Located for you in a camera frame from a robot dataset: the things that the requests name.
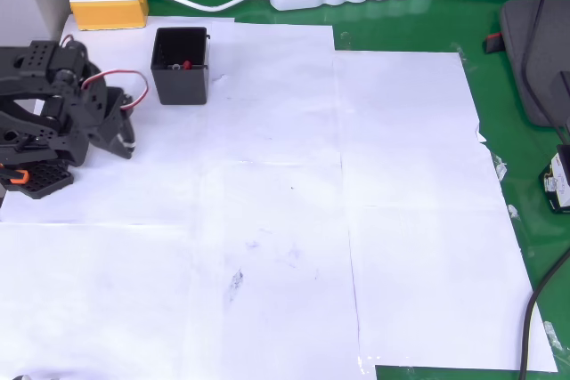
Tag black square plastic cup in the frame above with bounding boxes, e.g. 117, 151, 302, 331
150, 26, 212, 106

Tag yellow cardboard box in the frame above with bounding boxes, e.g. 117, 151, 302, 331
69, 0, 151, 32

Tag orange black table clamp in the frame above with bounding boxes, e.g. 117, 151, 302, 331
0, 165, 30, 185

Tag white taped paper cover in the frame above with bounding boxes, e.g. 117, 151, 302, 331
0, 13, 558, 380

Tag green desk mat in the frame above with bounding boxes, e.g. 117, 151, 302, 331
86, 0, 570, 380

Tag red black pull tab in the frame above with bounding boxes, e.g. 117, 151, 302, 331
483, 31, 507, 55

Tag black white small device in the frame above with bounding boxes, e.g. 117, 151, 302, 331
538, 143, 570, 214

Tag red white servo cable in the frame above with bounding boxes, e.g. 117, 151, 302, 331
81, 69, 151, 112

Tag thin black cable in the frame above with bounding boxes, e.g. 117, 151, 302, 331
520, 0, 570, 148

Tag thick black cable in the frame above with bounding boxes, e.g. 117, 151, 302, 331
518, 246, 570, 380

